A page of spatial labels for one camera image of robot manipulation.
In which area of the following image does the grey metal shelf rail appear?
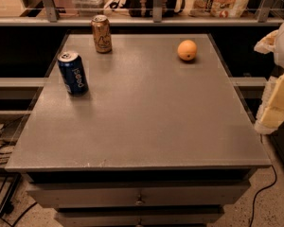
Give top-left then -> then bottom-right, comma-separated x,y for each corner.
0,0 -> 284,26

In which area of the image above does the blue Pepsi can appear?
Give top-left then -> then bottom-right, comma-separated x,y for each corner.
58,51 -> 88,96

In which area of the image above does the drawer with knob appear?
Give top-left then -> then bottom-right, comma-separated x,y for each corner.
55,213 -> 221,227
27,181 -> 250,208

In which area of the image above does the gold soda can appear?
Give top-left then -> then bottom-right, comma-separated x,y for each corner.
91,14 -> 112,53

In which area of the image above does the lower drawer with knob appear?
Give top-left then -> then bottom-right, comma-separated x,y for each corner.
55,213 -> 221,227

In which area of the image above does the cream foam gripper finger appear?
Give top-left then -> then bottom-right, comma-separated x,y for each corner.
255,74 -> 284,134
254,30 -> 278,54

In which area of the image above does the upper drawer with knob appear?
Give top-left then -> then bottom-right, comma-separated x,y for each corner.
27,181 -> 250,208

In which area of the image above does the orange fruit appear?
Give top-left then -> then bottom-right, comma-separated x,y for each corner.
177,40 -> 197,61

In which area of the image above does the snack bag on shelf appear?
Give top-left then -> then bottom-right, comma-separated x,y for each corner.
189,0 -> 249,18

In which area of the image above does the black bag on shelf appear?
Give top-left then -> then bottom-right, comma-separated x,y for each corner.
124,0 -> 186,17

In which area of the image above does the black cable right floor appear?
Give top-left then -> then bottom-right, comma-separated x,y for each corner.
248,165 -> 278,227

